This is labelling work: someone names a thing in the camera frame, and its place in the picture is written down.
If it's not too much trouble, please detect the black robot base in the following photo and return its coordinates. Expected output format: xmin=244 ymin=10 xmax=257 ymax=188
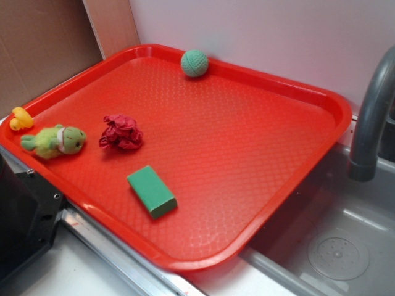
xmin=1 ymin=158 xmax=65 ymax=284

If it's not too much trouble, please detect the crumpled red paper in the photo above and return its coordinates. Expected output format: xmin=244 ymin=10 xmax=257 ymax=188
xmin=99 ymin=114 xmax=144 ymax=150

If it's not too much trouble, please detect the red plastic tray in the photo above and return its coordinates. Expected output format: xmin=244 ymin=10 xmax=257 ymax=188
xmin=1 ymin=45 xmax=352 ymax=272

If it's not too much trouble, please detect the brown cardboard panel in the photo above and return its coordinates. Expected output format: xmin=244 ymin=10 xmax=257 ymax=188
xmin=1 ymin=1 xmax=139 ymax=117

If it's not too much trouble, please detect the grey plastic sink basin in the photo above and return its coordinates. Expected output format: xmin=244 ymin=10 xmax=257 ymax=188
xmin=243 ymin=144 xmax=395 ymax=296

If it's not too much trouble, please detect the yellow rubber duck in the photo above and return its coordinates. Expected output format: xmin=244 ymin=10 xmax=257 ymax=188
xmin=9 ymin=107 xmax=34 ymax=131

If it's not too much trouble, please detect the green dimpled ball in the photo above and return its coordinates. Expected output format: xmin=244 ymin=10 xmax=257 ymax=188
xmin=180 ymin=49 xmax=209 ymax=78

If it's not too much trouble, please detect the green rectangular block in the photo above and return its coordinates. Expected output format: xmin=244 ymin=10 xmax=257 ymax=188
xmin=127 ymin=166 xmax=178 ymax=219

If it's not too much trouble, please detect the grey curved faucet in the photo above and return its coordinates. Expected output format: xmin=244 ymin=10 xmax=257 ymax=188
xmin=347 ymin=47 xmax=394 ymax=182

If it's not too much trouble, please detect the green plush frog toy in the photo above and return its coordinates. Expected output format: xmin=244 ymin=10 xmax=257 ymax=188
xmin=20 ymin=125 xmax=86 ymax=160

